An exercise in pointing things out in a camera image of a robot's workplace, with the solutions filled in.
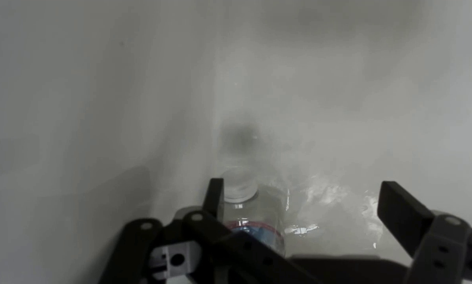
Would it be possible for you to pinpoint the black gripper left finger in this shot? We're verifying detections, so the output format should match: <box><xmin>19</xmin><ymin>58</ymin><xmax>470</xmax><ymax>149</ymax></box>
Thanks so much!
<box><xmin>98</xmin><ymin>176</ymin><xmax>320</xmax><ymax>284</ymax></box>

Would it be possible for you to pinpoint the small clear plastic water bottle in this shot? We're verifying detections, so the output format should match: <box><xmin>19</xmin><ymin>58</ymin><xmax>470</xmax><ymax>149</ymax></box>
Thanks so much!
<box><xmin>216</xmin><ymin>165</ymin><xmax>290</xmax><ymax>256</ymax></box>

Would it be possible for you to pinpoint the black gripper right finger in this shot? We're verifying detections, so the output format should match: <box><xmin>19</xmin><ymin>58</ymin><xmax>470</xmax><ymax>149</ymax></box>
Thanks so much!
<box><xmin>375</xmin><ymin>179</ymin><xmax>472</xmax><ymax>284</ymax></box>

